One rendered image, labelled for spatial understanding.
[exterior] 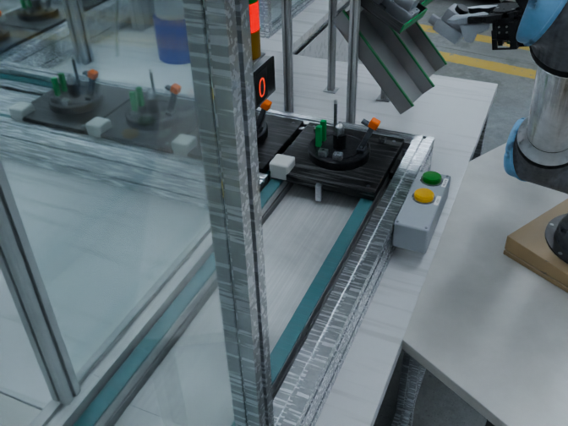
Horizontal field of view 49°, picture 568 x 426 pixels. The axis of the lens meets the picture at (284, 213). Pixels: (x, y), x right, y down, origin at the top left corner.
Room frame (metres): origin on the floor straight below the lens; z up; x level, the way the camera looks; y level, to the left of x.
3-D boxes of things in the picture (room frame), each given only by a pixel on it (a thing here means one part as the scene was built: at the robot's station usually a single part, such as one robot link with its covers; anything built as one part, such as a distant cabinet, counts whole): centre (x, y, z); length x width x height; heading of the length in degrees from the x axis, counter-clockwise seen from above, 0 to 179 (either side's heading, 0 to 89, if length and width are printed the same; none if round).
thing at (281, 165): (1.16, 0.00, 0.97); 0.05 x 0.05 x 0.04; 65
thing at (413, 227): (1.05, -0.29, 0.93); 0.21 x 0.07 x 0.06; 155
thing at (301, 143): (1.21, -0.13, 0.96); 0.24 x 0.24 x 0.02; 65
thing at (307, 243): (0.95, 0.02, 0.91); 0.84 x 0.28 x 0.10; 155
